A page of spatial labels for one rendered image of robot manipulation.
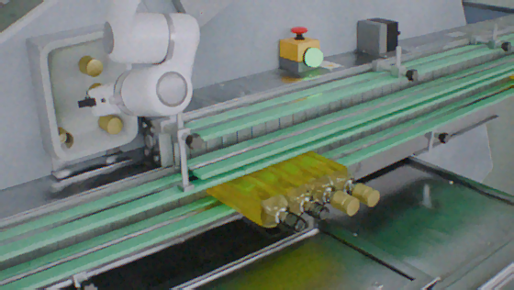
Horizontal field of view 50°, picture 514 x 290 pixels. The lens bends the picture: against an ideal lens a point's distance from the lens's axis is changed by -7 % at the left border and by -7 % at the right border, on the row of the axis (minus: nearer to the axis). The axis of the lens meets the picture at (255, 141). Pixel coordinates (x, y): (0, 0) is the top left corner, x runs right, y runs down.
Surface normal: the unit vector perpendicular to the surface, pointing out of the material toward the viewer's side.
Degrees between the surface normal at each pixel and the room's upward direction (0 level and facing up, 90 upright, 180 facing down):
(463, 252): 90
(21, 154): 0
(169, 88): 15
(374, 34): 90
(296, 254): 90
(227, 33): 0
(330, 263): 90
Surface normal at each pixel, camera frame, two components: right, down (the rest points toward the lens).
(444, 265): -0.04, -0.92
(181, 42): 0.56, 0.24
